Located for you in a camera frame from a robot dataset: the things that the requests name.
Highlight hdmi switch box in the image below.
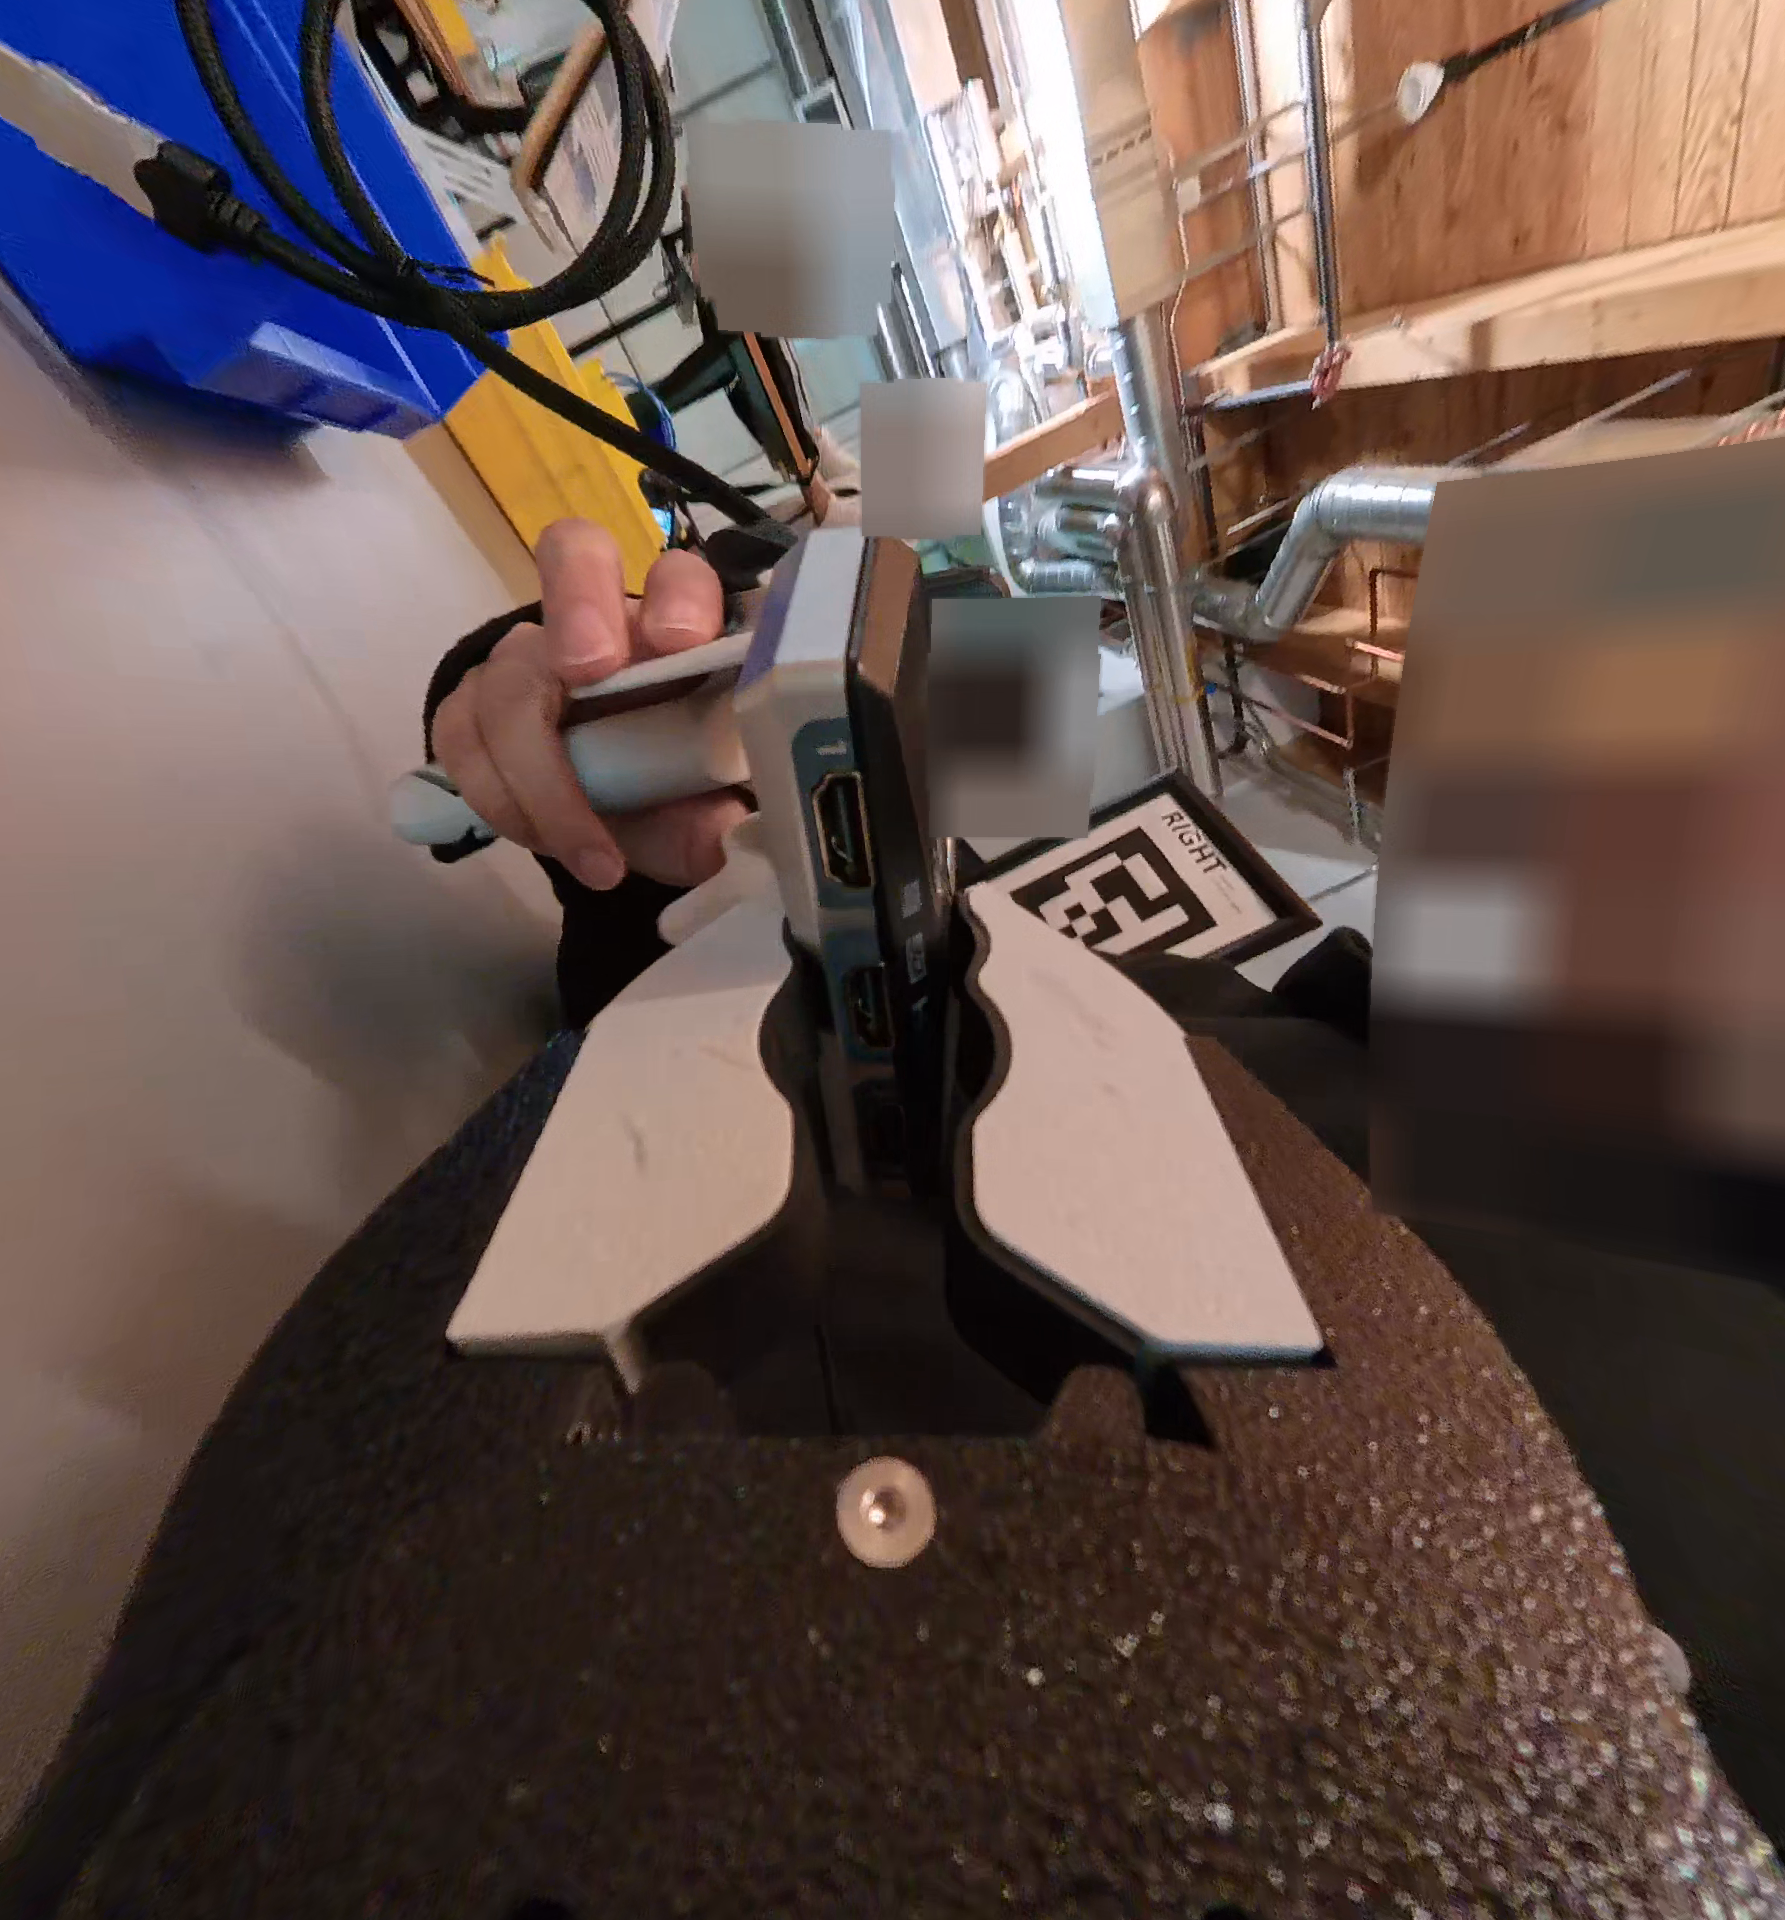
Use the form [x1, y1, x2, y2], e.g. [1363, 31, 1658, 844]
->
[730, 516, 966, 1203]

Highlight blue plastic bin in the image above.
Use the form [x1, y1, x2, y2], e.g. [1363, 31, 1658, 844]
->
[0, 0, 510, 445]

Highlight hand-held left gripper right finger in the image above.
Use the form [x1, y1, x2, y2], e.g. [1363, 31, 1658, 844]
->
[956, 897, 1328, 1369]

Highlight black braided cable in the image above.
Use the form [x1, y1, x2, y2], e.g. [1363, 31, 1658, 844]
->
[0, 0, 802, 569]

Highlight person's right hand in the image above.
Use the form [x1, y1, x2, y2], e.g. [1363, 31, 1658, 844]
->
[427, 516, 758, 890]

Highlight black framed printed tag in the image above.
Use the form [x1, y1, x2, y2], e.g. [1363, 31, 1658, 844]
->
[965, 770, 1325, 1000]

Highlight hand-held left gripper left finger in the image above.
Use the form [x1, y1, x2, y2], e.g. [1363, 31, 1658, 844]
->
[445, 862, 803, 1390]

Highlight silver metal pipe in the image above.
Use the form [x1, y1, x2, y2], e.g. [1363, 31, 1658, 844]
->
[1004, 315, 1442, 799]

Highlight yellow plastic bin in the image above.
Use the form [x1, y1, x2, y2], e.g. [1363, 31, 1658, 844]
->
[409, 247, 669, 603]

